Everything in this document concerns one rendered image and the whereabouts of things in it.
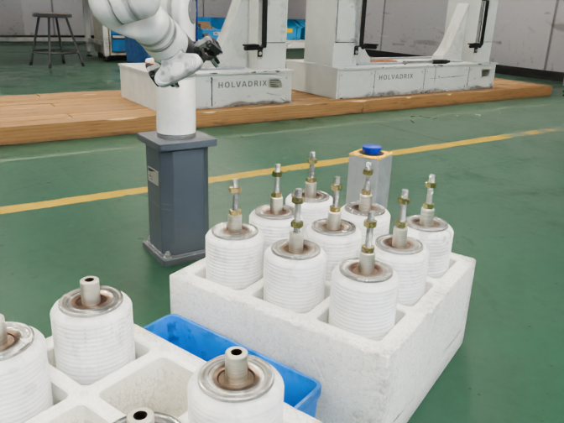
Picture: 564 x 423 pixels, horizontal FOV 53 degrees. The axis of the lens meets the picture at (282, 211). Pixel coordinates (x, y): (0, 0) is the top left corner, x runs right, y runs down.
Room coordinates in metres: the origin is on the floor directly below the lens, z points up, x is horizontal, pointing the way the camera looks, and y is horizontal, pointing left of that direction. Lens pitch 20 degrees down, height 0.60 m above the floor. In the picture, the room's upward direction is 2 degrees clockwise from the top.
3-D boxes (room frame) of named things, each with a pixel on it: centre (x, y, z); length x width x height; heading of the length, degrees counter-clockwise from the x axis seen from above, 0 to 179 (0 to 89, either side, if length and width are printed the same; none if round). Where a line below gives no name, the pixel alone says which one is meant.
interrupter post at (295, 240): (0.79, -0.02, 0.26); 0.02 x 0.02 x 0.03
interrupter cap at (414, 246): (0.83, -0.19, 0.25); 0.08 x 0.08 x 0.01
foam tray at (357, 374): (0.89, -0.09, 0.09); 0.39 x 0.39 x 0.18; 57
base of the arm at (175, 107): (1.33, 0.26, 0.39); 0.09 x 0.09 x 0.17; 34
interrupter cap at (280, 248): (0.79, -0.02, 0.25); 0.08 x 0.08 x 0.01
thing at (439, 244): (0.93, -0.25, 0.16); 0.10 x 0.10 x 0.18
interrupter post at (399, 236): (0.83, -0.19, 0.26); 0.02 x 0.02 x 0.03
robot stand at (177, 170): (1.33, 0.26, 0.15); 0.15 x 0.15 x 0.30; 34
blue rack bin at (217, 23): (6.17, 0.85, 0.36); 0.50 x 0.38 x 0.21; 36
